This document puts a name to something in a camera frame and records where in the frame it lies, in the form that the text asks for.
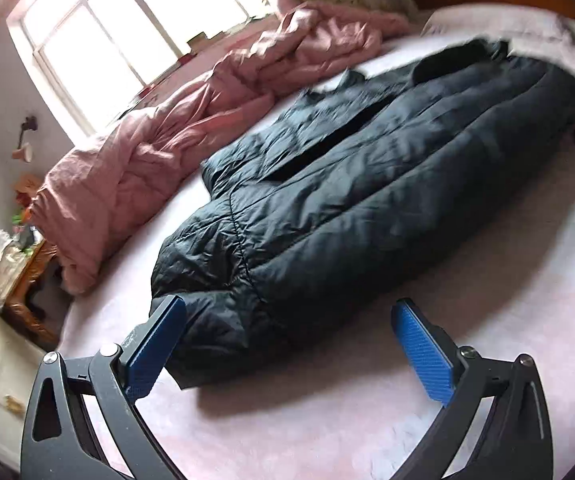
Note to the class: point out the white framed window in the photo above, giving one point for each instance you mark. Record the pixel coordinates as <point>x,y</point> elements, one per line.
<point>93,59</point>

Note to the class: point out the pink quilted duvet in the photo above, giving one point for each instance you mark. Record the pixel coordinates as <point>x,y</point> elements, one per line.
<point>99,195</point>

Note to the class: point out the black puffer jacket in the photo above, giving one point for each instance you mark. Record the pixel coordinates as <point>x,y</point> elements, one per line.
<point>349,192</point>

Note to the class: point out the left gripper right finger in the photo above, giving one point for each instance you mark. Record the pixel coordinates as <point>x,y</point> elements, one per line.
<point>516,440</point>

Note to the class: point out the orange plush toy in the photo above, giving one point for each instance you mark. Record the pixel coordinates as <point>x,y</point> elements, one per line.
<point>26,189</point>

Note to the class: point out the pink pillow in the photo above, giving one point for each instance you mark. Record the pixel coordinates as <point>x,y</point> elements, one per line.
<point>503,21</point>

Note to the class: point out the books on windowsill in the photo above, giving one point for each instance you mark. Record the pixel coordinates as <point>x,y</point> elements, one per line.
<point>201,42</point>

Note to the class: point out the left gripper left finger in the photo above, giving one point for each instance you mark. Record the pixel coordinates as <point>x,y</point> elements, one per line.
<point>59,441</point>

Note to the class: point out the pink wall lamp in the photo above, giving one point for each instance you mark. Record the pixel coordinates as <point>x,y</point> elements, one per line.
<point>24,151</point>

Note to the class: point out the carved wooden side table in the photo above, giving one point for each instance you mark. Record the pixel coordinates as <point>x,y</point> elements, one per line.
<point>38,303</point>

